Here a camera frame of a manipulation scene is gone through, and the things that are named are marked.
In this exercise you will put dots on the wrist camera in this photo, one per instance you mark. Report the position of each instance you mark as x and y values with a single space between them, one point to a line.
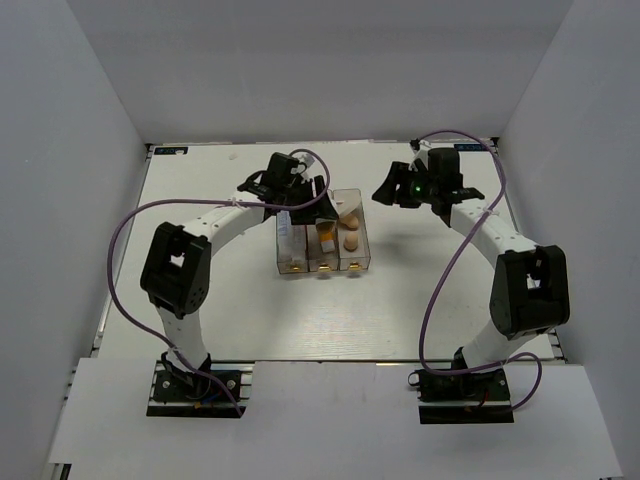
420 149
305 161

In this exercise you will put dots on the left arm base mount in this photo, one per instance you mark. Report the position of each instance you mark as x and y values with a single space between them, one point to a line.
170 397

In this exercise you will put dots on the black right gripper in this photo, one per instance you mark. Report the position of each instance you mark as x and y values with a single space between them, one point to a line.
397 174

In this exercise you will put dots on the clear white cosmetic tube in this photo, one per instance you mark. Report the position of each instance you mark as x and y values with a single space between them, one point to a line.
283 236

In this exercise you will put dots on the clear left organizer bin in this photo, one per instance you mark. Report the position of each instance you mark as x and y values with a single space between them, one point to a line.
290 267

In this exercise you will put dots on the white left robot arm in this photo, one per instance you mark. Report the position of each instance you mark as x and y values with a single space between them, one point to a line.
176 273

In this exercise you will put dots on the beige makeup sponge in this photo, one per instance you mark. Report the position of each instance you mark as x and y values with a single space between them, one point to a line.
350 222
351 241

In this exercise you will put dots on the clear right organizer bin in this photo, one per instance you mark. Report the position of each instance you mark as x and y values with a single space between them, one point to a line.
360 259

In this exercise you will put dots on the blue label sticker left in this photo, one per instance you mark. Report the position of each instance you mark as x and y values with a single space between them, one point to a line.
176 150

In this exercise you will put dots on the orange cream tube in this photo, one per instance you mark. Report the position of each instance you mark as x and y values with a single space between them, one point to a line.
326 240

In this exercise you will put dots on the clear middle organizer bin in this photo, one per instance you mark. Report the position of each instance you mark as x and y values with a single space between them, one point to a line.
317 260

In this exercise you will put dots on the teal pink gradient tube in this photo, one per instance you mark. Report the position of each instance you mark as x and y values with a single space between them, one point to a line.
298 243

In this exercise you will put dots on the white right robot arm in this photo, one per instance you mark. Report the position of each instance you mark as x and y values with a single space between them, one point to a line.
530 289

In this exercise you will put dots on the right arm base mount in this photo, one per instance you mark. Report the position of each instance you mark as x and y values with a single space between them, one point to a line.
470 399

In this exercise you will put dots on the clear organizer bin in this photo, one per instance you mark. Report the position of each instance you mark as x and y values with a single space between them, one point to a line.
317 260
290 267
360 259

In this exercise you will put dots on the white bottle brown cap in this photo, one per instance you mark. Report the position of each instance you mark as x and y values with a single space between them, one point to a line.
324 225

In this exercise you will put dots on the blue label sticker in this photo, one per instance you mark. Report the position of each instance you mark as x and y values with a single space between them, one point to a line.
470 147
176 150

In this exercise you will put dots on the round white powder puff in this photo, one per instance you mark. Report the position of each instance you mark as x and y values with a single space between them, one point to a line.
345 205

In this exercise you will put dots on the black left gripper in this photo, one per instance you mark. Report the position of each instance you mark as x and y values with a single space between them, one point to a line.
308 215

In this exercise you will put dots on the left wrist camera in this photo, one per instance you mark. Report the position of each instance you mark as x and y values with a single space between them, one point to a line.
305 161

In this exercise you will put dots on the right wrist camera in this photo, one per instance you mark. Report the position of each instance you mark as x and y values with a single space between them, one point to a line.
420 149

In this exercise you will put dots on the blue label sticker right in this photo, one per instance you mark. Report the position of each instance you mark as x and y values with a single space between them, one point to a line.
470 147

